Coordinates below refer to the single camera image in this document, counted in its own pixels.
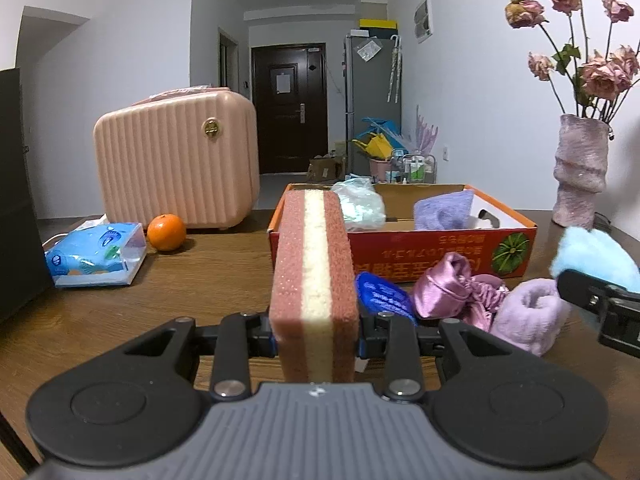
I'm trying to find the blue tissue pack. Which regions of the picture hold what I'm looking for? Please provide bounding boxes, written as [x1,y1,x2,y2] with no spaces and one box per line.
[44,222,148,288]

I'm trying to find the brown cardboard box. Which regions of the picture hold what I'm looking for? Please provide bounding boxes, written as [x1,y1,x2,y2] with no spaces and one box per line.
[306,155,346,182]

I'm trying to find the dark interior doorway frame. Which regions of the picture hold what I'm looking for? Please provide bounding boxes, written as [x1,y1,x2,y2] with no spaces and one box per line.
[217,27,242,96]

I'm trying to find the orange fruit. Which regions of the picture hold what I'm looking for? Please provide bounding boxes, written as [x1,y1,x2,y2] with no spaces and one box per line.
[146,214,187,252]

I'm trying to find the pink satin cloth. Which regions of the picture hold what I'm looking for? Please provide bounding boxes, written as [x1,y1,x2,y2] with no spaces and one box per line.
[412,252,511,333]

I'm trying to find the grey refrigerator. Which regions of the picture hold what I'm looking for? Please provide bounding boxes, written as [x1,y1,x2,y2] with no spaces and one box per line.
[344,34,402,181]

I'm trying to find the lavender fluffy sock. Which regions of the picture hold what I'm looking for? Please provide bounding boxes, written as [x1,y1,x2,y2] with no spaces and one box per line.
[490,278,572,357]

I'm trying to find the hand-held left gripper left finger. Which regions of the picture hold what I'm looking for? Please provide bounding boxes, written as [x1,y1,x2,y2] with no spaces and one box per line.
[120,311,278,402]

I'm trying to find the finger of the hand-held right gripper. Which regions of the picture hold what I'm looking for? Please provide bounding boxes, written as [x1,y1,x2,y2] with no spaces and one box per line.
[556,269,640,312]

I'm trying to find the pink ribbed suitcase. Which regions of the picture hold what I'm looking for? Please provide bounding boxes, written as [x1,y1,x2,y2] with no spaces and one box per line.
[92,87,261,233]

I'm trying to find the light green plastic bag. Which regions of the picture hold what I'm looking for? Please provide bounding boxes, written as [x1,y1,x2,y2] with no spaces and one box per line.
[331,176,387,233]

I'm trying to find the pink plastic bin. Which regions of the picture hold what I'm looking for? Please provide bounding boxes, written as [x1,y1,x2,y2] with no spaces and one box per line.
[369,156,392,183]

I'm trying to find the purple cloth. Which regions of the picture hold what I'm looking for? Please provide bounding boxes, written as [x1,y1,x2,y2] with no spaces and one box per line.
[413,190,476,232]

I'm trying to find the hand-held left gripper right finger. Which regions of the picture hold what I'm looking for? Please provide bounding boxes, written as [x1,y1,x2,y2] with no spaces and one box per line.
[356,310,526,403]

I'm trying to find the yellow and black box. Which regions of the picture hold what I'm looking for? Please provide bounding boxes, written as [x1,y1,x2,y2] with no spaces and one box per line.
[359,19,399,37]

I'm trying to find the black monitor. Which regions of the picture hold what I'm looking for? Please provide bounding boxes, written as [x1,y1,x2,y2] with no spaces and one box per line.
[0,67,55,323]

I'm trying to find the white electrical wall panel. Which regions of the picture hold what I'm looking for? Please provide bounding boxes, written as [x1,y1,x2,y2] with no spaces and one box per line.
[414,0,433,45]

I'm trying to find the pink and cream sponge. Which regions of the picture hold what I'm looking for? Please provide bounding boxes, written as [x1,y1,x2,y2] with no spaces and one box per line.
[268,190,361,386]

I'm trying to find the light blue fluffy cloth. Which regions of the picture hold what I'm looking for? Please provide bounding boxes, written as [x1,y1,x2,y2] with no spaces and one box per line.
[550,226,640,331]

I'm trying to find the dried pink rose bouquet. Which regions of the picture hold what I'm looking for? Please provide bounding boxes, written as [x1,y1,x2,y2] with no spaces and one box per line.
[504,0,640,126]

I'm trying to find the orange cardboard box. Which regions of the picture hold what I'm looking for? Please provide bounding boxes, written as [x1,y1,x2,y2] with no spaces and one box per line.
[267,182,538,283]

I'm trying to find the metal trolley with bottles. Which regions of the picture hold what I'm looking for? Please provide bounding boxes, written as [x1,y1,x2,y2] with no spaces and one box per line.
[387,152,438,185]

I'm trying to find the purple feather wall decoration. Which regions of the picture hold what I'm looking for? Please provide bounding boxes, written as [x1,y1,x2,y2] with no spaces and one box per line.
[414,105,440,153]

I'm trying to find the pink textured vase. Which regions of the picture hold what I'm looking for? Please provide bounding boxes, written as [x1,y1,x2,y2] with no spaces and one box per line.
[552,113,612,228]

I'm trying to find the white folded umbrella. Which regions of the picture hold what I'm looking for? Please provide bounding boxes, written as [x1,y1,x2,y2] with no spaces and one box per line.
[387,35,402,103]

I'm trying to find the dark wooden entrance door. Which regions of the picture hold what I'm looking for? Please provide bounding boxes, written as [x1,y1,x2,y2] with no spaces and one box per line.
[251,45,328,175]

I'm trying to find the blue plastic stool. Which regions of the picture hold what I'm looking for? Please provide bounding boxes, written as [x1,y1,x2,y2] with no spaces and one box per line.
[361,116,408,148]

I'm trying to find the blue ribbed sponge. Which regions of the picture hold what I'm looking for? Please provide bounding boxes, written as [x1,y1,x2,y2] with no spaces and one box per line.
[355,271,418,328]

